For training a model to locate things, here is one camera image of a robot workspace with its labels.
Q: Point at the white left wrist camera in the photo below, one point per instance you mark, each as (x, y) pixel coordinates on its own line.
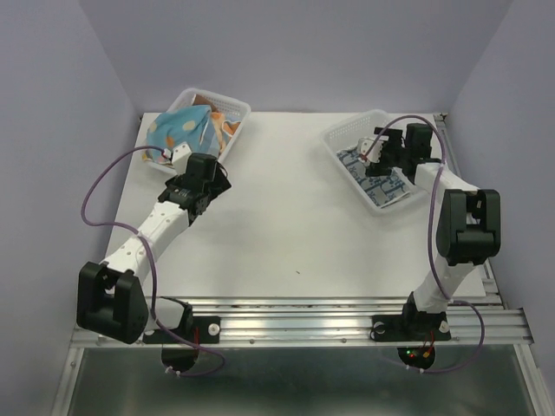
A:
(180, 156)

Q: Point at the white basket holding towels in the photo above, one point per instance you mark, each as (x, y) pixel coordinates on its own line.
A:
(224, 104)

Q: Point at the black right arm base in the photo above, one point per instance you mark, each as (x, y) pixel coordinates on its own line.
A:
(417, 335)

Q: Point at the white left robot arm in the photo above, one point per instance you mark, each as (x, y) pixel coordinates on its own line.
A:
(110, 298)

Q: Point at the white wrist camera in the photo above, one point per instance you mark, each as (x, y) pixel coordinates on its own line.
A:
(180, 156)
(368, 150)

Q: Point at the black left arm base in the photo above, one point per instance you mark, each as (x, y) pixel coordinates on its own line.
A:
(185, 354)

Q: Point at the aluminium mounting rail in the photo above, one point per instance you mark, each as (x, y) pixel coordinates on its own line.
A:
(345, 322)

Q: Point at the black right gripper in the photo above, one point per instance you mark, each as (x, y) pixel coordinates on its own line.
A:
(393, 134)

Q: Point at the empty white plastic basket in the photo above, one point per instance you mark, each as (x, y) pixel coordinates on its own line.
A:
(360, 130)

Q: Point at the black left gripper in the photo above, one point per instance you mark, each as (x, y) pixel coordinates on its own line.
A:
(218, 185)

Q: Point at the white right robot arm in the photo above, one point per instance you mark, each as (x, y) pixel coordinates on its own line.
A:
(427, 297)

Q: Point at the blue polka dot towel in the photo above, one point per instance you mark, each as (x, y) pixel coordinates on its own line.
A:
(188, 125)

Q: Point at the blue white logo towel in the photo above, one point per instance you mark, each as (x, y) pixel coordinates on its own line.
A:
(380, 193)

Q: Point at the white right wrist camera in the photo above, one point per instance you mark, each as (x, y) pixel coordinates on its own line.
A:
(368, 150)

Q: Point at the orange peach patterned towel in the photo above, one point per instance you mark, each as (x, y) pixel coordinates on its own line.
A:
(221, 128)

